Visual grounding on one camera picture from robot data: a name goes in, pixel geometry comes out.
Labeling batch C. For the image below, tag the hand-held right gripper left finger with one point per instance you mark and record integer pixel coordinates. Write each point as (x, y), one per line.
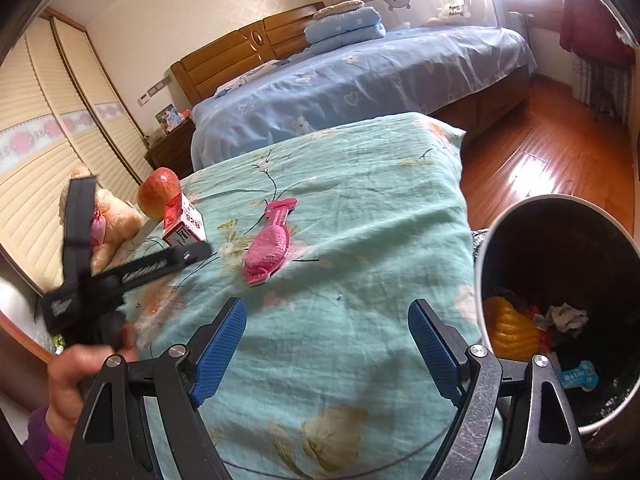
(220, 345)

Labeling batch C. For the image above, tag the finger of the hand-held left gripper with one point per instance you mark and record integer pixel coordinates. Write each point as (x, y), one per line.
(197, 251)

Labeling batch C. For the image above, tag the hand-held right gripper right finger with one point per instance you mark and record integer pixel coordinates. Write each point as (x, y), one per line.
(435, 345)

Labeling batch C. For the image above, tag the red and white box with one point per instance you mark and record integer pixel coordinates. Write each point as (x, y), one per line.
(187, 222)

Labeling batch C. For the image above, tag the yellow toy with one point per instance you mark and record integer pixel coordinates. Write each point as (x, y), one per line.
(510, 330)

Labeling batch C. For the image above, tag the white paper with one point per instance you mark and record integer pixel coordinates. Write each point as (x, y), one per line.
(565, 317)

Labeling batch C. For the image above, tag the white round bin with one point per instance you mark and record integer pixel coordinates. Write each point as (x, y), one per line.
(597, 422)

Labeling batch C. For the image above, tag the person's left hand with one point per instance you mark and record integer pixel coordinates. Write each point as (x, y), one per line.
(70, 375)

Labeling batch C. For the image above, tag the pink plastic brush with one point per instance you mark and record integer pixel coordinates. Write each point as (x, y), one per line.
(267, 247)

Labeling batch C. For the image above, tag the red apple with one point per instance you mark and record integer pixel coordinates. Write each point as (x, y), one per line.
(150, 192)

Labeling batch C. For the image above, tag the beige teddy bear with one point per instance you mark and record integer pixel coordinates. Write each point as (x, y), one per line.
(117, 220)

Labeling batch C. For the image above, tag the wooden nightstand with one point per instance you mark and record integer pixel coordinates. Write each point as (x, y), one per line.
(170, 150)

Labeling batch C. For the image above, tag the colourful crumpled wrapper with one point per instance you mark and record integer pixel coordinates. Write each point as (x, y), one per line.
(542, 342)

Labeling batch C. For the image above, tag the black hair pin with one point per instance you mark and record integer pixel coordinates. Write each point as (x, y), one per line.
(306, 261)

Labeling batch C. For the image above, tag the blue and white wrapper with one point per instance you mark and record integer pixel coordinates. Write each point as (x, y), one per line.
(580, 377)

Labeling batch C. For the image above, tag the teal floral blanket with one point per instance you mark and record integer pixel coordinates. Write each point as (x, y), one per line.
(360, 210)

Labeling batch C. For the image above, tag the cream sliding wardrobe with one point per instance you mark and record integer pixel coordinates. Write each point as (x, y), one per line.
(50, 135)

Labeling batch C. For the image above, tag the black bin liner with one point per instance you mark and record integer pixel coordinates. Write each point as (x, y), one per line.
(565, 240)

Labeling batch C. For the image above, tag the printed blue pillow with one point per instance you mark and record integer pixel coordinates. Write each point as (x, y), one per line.
(250, 77)

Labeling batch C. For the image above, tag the wooden headboard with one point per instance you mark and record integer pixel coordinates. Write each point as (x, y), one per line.
(220, 65)

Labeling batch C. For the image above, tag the folded blue quilt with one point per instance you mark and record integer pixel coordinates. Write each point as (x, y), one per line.
(345, 27)

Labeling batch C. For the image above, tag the bed with blue sheet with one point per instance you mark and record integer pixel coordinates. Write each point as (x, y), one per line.
(400, 70)

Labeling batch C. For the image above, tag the beige patterned pillow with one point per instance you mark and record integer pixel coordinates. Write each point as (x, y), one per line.
(340, 7)

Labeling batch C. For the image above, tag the patterned curtain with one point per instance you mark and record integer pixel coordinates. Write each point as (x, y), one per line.
(600, 87)

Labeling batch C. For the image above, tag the white plush toy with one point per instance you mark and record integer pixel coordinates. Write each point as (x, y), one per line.
(447, 12)

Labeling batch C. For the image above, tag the dark red hanging garment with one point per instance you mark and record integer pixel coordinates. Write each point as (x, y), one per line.
(595, 20)

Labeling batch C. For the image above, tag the photo frame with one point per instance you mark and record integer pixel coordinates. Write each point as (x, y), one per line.
(167, 117)

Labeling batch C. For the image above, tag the wall switch panel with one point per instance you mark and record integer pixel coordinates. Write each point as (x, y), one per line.
(151, 91)

